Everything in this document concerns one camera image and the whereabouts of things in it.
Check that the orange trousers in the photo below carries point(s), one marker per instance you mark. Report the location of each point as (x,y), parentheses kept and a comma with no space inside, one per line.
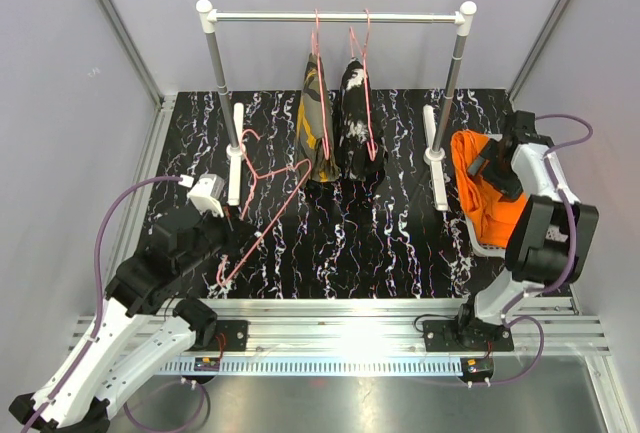
(493,218)

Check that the white plastic laundry basket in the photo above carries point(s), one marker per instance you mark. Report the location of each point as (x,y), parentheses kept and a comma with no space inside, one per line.
(487,248)

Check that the white slotted cable duct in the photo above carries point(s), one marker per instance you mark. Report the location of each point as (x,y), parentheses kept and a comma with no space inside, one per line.
(307,367)

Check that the white metal clothes rack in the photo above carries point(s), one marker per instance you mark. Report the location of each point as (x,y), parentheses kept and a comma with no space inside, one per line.
(435,127)

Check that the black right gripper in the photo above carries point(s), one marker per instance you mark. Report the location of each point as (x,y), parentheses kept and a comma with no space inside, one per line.
(509,189)

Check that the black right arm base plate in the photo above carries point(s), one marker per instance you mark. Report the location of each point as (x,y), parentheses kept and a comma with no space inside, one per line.
(442,335)

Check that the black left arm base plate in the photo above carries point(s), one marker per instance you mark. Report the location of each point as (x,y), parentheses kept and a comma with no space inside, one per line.
(229,336)

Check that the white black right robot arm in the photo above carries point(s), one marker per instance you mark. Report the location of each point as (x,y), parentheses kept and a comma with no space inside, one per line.
(547,249)

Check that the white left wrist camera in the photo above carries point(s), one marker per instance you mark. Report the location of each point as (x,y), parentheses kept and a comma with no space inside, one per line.
(204,193)

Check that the camouflage olive yellow trousers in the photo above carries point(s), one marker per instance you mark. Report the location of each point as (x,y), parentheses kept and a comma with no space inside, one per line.
(309,132)

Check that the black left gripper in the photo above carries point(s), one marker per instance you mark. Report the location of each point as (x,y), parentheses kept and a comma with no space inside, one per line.
(237,232)

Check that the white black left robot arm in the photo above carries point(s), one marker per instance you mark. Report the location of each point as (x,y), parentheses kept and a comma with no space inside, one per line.
(98,377)

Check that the aluminium extrusion rail frame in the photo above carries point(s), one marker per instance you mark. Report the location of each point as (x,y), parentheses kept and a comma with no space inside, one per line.
(363,329)

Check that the black white patterned trousers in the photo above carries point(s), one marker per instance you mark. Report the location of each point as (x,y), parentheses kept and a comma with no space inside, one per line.
(360,147)

